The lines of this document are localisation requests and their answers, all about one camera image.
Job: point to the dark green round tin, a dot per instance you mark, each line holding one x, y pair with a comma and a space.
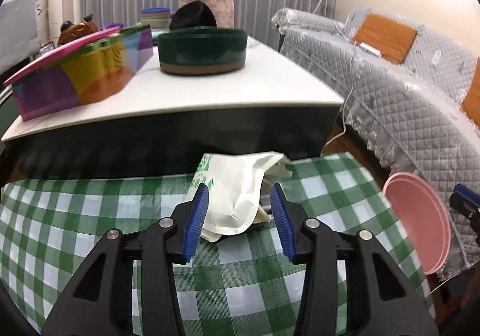
202, 51

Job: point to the grey quilted sofa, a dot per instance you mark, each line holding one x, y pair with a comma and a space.
409, 115

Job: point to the pink trash bucket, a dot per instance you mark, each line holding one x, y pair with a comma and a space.
424, 217

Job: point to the covered television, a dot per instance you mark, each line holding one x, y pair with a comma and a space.
18, 32

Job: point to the cream paper bag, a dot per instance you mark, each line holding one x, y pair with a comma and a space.
239, 188

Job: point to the stacked coloured bowls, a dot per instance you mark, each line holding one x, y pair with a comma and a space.
156, 17

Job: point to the colourful storage box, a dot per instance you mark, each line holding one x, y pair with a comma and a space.
81, 72

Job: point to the orange cushion far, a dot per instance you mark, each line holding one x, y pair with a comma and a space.
391, 38

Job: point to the small photo frame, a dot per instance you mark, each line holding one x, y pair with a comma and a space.
46, 48

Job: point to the white top coffee table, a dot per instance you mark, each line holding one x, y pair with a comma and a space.
161, 124

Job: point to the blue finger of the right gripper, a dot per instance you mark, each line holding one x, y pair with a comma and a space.
469, 195

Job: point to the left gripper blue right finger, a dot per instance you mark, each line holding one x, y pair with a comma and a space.
284, 227

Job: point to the orange cushion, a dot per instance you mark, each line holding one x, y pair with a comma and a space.
391, 38
470, 106

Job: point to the orange cushion near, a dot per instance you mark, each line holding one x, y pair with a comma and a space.
470, 106

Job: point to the pink quilted basket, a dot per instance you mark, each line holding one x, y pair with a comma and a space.
223, 10

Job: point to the white power strip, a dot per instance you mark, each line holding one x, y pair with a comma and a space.
370, 49

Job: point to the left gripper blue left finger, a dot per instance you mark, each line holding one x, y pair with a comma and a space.
195, 217

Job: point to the green checkered tablecloth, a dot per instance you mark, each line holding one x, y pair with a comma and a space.
242, 285

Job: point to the black hat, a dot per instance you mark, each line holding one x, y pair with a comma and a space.
193, 15

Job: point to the brown figurine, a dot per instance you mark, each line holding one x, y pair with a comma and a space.
70, 31

